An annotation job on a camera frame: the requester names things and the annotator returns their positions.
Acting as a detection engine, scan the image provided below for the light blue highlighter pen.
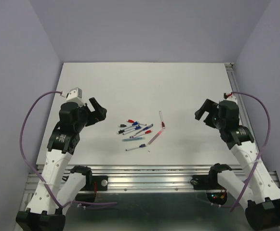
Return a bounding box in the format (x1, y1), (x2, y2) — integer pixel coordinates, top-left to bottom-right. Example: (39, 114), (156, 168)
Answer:
(122, 137), (145, 142)

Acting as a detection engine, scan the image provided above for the white marker red end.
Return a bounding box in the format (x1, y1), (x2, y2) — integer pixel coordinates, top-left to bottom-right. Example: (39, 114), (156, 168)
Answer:
(159, 111), (164, 123)

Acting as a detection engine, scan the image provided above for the pink highlighter pen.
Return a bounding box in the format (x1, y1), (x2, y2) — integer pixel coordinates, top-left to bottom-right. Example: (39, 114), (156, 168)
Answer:
(147, 129), (163, 145)

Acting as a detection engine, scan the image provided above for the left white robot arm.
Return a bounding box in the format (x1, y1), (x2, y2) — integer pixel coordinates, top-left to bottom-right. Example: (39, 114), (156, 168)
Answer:
(16, 97), (107, 231)

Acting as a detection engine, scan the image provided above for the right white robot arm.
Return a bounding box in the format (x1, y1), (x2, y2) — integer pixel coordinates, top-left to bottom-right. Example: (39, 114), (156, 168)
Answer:
(190, 96), (280, 231)

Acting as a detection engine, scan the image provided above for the blue gel pen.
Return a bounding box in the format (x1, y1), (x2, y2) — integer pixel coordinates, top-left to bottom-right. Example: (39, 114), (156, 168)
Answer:
(123, 124), (153, 136)

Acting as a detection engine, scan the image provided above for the white marker black cap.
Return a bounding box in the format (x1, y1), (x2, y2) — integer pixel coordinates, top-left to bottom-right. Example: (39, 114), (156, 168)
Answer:
(117, 126), (141, 134)

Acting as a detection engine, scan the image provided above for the white marker red cap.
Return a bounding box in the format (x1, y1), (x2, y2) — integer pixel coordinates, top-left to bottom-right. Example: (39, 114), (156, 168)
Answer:
(130, 130), (152, 138)

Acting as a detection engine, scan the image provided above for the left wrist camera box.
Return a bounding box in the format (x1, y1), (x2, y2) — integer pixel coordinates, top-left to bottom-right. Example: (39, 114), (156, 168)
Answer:
(66, 87), (83, 105)

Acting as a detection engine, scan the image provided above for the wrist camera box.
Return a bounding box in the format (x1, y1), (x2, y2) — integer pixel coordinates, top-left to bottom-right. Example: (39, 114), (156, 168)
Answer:
(66, 87), (83, 105)
(224, 93), (238, 103)

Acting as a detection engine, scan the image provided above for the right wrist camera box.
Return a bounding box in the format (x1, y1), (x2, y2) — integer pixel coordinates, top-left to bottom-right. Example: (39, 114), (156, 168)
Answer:
(224, 93), (238, 103)

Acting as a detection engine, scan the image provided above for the aluminium right rail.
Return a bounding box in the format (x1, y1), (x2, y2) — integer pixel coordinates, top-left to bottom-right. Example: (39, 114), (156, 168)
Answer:
(224, 62), (263, 154)

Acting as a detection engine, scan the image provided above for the aluminium rail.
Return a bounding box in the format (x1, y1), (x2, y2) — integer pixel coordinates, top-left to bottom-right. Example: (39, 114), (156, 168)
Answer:
(24, 165), (280, 193)
(224, 62), (263, 154)

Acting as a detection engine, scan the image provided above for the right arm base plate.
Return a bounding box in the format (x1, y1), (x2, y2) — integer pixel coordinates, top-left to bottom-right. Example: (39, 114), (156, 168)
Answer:
(190, 175), (223, 190)

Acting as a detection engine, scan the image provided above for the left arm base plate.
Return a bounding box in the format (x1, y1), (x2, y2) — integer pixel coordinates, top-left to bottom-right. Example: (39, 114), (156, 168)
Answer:
(80, 175), (108, 192)

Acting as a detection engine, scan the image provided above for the aluminium front rail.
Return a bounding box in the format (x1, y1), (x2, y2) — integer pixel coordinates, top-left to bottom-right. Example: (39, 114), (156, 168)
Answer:
(24, 165), (280, 193)

